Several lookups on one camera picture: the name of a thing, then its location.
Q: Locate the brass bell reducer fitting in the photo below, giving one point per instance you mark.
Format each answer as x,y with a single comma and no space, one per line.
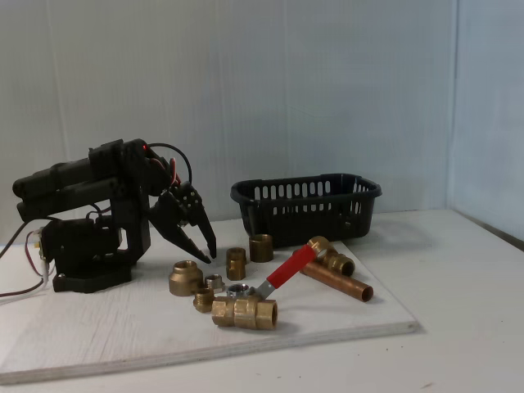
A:
185,280

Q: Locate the brass hex double nipple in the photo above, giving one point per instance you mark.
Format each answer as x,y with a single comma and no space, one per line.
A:
235,264

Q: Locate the silver hex bushing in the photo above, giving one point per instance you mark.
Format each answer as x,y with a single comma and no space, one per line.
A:
213,282

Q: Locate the dark brass coupling sleeve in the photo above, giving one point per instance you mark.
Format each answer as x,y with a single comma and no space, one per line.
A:
261,248

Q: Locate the small brass threaded nipple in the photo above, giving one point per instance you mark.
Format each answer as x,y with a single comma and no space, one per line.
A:
203,299

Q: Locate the chrome nut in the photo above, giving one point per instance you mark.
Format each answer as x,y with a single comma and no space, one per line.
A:
238,290

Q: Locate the black plastic slotted basket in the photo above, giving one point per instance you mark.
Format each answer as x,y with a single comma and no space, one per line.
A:
307,221

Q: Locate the white painted wooden board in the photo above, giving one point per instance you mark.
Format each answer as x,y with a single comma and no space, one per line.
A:
123,323

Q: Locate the small controller circuit board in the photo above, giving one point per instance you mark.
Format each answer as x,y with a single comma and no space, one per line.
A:
39,245

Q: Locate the brass tee fitting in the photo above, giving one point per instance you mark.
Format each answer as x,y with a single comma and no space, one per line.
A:
337,262

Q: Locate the copper pipe piece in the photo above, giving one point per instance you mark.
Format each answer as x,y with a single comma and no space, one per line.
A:
340,282

